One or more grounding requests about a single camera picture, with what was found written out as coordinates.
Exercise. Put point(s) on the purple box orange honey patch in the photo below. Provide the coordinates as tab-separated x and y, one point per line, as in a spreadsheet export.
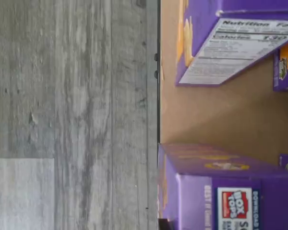
286	67
230	48

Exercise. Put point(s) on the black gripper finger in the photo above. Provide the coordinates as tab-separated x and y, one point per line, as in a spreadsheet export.
164	224

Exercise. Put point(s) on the brown shelf board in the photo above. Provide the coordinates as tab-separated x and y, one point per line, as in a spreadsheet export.
218	115

